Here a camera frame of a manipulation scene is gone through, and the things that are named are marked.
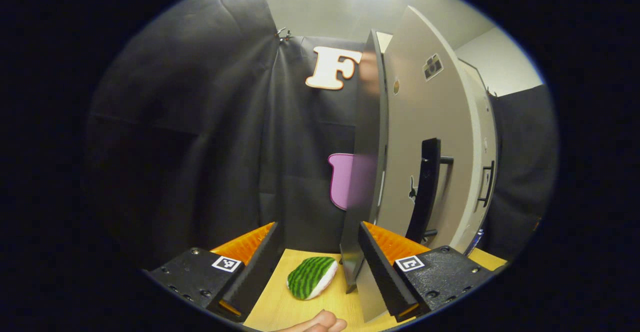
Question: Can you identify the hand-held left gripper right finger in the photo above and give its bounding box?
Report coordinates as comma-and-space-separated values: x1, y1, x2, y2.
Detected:
356, 222, 493, 324

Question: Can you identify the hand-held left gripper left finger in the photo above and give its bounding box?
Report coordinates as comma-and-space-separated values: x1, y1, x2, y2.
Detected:
147, 222, 282, 323

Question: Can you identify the white grey shoe cabinet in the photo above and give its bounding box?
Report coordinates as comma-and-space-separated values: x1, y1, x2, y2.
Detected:
340, 29, 391, 323

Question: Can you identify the white cabinet door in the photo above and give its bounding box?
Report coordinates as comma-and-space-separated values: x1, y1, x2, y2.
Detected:
457, 59, 499, 254
375, 6, 481, 253

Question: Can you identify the green striped plush toy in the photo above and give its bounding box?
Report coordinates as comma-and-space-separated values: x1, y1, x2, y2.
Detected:
286, 256, 339, 301

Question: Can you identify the black backdrop cloth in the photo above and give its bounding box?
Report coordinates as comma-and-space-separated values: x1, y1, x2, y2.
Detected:
85, 0, 558, 273

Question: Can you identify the black door handle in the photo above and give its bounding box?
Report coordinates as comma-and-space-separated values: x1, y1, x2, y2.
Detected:
406, 138, 454, 243
477, 161, 496, 208

